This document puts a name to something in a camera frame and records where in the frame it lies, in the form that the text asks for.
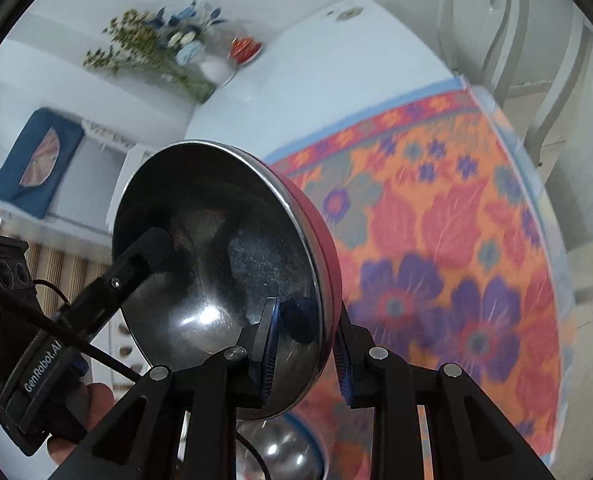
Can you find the white carved chair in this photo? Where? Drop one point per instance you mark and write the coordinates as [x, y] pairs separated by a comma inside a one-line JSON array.
[[476, 20], [576, 160], [104, 335]]

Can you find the blue cloth with fan pattern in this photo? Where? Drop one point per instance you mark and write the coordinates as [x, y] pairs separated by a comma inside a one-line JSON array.
[[31, 160]]

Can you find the small red dish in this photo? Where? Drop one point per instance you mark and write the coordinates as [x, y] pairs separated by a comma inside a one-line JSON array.
[[244, 49]]

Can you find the person's left hand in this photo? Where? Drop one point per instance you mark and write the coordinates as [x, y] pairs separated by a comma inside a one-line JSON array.
[[99, 400]]

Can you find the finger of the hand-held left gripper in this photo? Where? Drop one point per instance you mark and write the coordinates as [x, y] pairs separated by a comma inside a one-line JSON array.
[[126, 270]]

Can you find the pink steel bowl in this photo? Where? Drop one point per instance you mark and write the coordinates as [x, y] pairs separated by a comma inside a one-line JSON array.
[[216, 240]]

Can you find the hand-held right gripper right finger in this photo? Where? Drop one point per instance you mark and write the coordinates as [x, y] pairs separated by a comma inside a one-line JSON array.
[[341, 355]]

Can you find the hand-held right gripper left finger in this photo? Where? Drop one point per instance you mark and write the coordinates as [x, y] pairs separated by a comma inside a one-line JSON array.
[[271, 340]]

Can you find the flower bouquet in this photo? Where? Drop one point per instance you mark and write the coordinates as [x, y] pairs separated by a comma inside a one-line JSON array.
[[141, 45]]

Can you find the orange floral tablecloth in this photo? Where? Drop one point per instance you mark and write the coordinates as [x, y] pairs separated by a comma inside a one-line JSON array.
[[426, 210]]

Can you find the white vase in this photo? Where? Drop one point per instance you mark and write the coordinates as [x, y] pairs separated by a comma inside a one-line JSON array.
[[216, 70]]

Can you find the blue steel bowl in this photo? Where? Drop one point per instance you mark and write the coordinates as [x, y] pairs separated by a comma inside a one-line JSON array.
[[281, 452]]

